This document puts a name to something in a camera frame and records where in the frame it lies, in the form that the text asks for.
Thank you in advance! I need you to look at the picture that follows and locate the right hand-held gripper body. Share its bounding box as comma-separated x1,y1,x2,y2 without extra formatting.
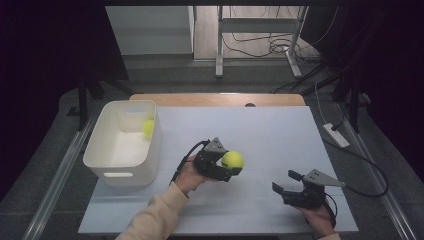
281,168,347,211

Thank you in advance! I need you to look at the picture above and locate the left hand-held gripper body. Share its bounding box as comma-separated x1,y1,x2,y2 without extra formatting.
192,137,234,183

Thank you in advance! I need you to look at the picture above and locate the yellow tennis ball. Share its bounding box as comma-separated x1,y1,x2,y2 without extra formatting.
142,119,156,139
221,150,245,170

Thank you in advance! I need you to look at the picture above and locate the white plastic bin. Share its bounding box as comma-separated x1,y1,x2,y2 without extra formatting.
82,99,163,187

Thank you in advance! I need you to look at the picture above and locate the person's left hand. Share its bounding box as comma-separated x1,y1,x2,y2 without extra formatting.
173,155,218,196

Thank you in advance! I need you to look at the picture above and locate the person's right hand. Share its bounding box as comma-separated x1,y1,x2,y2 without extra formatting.
294,203,336,240

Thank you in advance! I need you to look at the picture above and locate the white table mat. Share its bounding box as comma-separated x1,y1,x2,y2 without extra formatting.
77,105,359,234

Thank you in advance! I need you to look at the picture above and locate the white power strip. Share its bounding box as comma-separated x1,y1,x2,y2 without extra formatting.
322,122,351,149

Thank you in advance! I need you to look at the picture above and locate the black stand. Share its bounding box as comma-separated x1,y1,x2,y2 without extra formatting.
299,63,372,134
68,64,134,132

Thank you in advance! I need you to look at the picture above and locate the white metal stand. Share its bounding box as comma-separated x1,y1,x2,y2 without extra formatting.
214,5,309,79

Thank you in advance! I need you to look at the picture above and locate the white panel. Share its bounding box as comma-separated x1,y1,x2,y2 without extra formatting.
105,5,195,56

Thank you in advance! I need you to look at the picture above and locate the dark curtain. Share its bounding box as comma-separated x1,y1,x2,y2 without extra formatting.
0,0,130,201
299,0,424,188

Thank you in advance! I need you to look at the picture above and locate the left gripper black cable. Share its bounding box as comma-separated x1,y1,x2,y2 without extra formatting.
169,139,211,186

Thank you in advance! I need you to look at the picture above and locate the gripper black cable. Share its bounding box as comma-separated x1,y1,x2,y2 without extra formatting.
169,139,211,186
321,138,390,198

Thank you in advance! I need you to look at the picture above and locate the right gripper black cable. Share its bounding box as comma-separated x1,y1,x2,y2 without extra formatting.
321,138,390,198

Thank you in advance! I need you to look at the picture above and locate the aluminium floor rail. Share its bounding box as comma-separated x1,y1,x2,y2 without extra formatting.
21,109,98,240
336,103,418,240

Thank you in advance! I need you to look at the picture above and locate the tangle of black floor cables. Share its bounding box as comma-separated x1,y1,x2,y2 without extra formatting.
221,31,322,63

